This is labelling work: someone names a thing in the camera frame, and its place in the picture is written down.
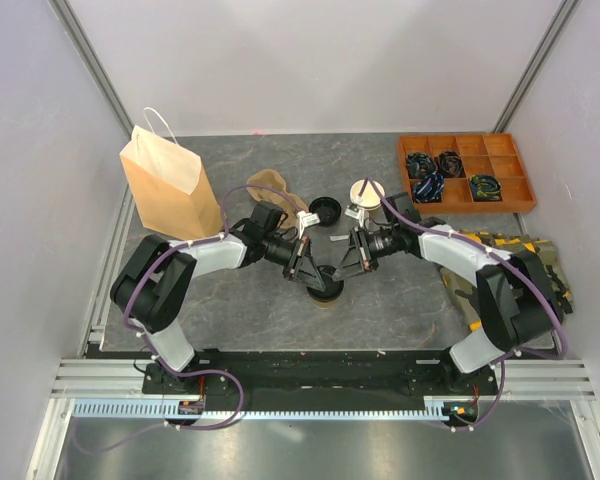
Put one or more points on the rolled blue yellow sock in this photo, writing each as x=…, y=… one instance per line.
x=485, y=188

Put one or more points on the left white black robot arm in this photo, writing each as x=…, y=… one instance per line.
x=151, y=287

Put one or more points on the brown paper bag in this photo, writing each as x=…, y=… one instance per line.
x=170, y=187

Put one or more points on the rolled blue striped sock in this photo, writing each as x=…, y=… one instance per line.
x=429, y=189

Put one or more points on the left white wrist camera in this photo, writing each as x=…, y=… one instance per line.
x=306, y=220

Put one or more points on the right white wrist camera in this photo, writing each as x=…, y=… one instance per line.
x=356, y=213

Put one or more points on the rolled sock top left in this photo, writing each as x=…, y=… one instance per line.
x=420, y=165

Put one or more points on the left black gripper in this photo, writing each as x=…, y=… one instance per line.
x=301, y=267

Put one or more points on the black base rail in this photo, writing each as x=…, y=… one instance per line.
x=321, y=379

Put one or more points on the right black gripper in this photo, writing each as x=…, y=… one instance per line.
x=358, y=258

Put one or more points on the camouflage cloth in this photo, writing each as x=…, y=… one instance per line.
x=465, y=296

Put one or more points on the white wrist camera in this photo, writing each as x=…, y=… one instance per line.
x=356, y=213
x=306, y=220

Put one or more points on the single brown paper cup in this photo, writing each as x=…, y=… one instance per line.
x=323, y=301

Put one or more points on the cardboard cup carrier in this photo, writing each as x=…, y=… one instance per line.
x=270, y=186

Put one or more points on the stack of black lids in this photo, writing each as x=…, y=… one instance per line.
x=327, y=209

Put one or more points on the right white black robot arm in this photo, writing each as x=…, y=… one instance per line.
x=514, y=297

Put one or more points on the rolled brown sock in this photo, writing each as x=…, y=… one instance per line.
x=450, y=164

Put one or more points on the orange compartment tray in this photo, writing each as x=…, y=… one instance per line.
x=494, y=154

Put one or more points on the stack of paper cups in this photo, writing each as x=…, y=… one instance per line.
x=368, y=198

